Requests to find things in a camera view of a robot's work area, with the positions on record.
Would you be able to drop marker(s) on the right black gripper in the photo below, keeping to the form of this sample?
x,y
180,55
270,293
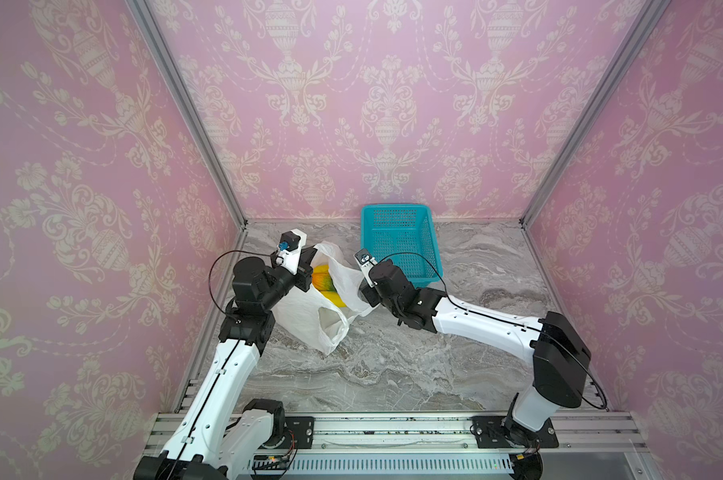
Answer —
x,y
368,291

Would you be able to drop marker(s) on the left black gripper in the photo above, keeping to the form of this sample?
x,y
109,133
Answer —
x,y
303,271

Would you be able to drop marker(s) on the orange green mango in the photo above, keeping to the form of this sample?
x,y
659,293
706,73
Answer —
x,y
322,280

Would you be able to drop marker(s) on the white plastic bag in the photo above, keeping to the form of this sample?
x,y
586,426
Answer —
x,y
315,320

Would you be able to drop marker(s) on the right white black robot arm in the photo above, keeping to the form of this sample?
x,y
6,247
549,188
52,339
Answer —
x,y
550,345

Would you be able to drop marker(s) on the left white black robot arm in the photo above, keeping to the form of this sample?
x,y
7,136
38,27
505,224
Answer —
x,y
209,443

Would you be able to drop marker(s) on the yellow banana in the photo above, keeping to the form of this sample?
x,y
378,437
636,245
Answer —
x,y
334,298

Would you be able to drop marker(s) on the teal plastic basket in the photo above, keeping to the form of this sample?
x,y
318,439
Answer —
x,y
404,233

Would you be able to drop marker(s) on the perforated white vent strip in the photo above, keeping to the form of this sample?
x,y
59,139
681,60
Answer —
x,y
390,464

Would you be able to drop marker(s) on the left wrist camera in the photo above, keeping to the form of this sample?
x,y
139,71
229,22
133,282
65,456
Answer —
x,y
289,250

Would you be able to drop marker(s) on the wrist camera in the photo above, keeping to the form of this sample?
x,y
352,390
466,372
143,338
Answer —
x,y
365,262
289,250

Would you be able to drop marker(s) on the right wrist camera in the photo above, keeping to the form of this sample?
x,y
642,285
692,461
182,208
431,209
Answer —
x,y
365,262

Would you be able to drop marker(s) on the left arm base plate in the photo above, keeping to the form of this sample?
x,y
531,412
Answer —
x,y
297,432

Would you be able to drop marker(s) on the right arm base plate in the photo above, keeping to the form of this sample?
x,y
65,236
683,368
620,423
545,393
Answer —
x,y
498,432

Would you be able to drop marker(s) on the aluminium front rail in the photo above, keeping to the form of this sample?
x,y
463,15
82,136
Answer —
x,y
579,431

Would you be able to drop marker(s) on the left corner aluminium post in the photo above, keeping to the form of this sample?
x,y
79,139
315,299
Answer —
x,y
171,74

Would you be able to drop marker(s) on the corner aluminium post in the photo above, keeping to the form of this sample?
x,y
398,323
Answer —
x,y
643,25
171,74

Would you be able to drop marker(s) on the right corner aluminium post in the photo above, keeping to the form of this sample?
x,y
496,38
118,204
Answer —
x,y
643,25

